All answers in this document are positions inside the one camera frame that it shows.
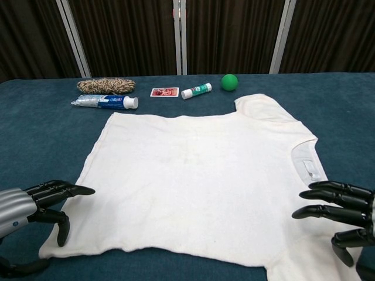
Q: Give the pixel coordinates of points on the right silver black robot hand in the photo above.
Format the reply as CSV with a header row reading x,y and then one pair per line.
x,y
345,194

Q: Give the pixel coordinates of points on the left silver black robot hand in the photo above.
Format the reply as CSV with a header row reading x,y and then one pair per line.
x,y
17,205

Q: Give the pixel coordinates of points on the white T-shirt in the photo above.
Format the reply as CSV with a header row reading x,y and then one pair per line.
x,y
190,175

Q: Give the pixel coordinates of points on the blue white toothpaste tube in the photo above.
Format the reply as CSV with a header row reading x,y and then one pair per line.
x,y
108,102

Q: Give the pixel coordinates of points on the dark folding screen panel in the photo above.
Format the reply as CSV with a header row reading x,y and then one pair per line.
x,y
29,38
331,35
231,35
126,35

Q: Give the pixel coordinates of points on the green ball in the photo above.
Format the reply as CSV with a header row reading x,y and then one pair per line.
x,y
229,82

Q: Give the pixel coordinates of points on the green white glue stick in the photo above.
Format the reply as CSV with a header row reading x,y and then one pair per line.
x,y
196,90

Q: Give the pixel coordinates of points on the red playing card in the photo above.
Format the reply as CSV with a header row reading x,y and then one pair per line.
x,y
164,92

